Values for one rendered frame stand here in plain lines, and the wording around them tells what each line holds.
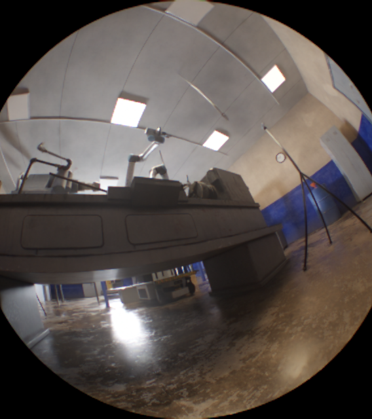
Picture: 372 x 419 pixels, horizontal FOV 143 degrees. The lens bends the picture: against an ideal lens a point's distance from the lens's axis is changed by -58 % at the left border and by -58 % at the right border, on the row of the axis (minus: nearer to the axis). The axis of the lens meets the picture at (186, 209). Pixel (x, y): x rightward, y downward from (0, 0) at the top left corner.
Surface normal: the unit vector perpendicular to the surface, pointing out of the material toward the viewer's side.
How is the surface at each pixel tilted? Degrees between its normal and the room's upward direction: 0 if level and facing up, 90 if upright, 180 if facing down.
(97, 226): 90
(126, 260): 90
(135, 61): 180
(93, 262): 90
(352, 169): 90
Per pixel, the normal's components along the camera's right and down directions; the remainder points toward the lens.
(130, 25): 0.28, 0.87
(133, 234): 0.51, -0.48
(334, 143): -0.81, 0.00
